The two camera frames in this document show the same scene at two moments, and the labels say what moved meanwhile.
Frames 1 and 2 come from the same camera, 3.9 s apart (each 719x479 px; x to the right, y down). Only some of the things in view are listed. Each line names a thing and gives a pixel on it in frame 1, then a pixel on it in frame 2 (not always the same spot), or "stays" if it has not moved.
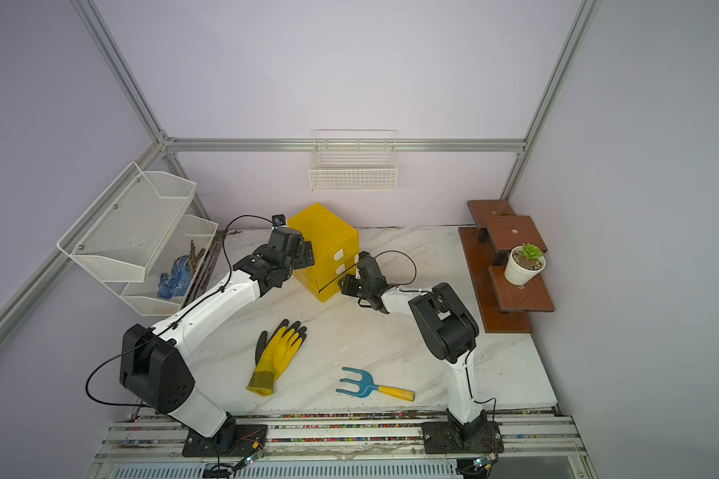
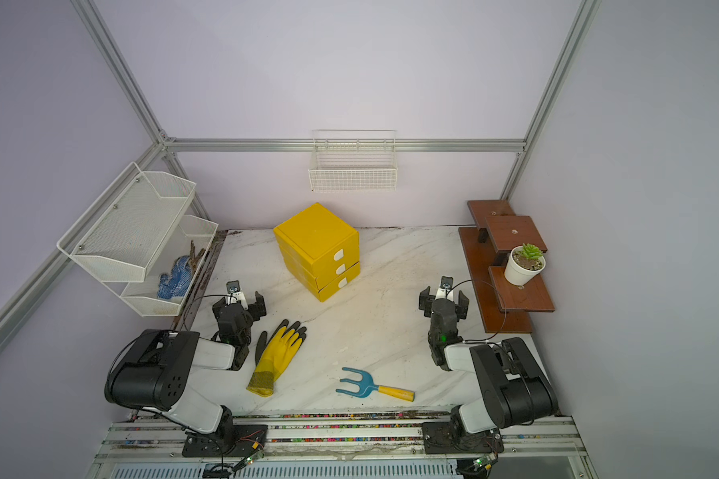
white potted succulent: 525,262 stays
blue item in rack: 178,282 stays
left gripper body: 297,262 to 254,312
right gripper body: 366,289 to 427,301
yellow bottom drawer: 333,288 stays
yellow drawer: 329,275 stays
